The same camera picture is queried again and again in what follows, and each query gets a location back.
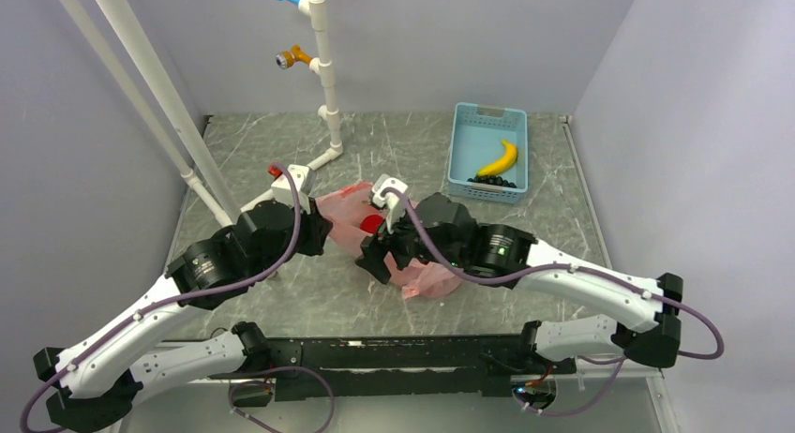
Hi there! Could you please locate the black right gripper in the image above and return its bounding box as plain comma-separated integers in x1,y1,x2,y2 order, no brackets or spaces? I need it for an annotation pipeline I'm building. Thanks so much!
355,200,465,282

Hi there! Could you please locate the pink plastic bag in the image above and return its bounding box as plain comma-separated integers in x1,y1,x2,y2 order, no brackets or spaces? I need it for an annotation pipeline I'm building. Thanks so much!
316,182,462,299

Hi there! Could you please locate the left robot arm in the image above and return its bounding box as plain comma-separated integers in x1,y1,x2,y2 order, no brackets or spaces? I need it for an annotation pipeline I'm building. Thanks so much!
34,200,332,432

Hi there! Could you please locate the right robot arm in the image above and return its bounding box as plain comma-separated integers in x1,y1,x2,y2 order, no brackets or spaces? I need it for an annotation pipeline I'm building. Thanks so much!
356,188,683,372

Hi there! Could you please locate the dark fake grape bunch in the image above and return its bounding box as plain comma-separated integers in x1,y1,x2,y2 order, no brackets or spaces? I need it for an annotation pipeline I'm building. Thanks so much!
468,175,517,188

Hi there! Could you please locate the red fake fruit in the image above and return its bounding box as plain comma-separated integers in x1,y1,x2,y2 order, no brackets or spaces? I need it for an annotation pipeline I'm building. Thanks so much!
359,214,384,234

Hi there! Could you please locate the yellow fake banana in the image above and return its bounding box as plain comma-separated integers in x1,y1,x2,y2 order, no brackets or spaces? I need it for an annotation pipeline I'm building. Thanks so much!
476,140,518,176

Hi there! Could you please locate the white diagonal support pole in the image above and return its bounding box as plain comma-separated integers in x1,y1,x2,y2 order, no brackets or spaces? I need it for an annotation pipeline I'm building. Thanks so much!
57,0,241,227

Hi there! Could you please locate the light blue plastic basket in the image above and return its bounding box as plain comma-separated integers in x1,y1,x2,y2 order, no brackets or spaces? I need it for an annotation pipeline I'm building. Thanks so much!
447,102,530,204

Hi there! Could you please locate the orange hook on pipe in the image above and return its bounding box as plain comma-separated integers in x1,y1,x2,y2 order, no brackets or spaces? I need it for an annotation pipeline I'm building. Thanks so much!
275,44,313,69

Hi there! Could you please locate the white PVC pipe stand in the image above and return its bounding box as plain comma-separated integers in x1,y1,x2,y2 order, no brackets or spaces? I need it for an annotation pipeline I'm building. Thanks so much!
238,0,345,218

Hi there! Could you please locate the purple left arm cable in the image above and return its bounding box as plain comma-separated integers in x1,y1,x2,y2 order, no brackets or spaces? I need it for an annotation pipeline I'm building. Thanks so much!
20,163,303,433

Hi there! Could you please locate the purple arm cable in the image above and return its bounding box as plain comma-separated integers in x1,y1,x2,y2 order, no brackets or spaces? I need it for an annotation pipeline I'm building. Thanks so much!
20,163,303,433
384,187,726,361

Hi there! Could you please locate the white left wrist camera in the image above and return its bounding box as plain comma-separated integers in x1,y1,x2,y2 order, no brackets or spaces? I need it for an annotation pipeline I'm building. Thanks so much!
267,162,316,214

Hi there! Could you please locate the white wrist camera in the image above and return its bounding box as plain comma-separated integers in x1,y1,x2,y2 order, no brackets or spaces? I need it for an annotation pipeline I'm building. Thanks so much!
369,173,408,217
267,162,316,214

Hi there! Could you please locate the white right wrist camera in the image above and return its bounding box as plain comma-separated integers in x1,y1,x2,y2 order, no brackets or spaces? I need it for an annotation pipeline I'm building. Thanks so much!
369,173,408,217

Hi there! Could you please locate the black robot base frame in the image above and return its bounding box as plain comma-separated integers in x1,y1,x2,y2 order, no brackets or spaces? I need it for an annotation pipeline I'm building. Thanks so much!
228,322,577,402

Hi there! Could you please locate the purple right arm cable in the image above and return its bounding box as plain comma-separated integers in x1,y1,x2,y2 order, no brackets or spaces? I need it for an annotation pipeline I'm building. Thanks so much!
384,187,726,361

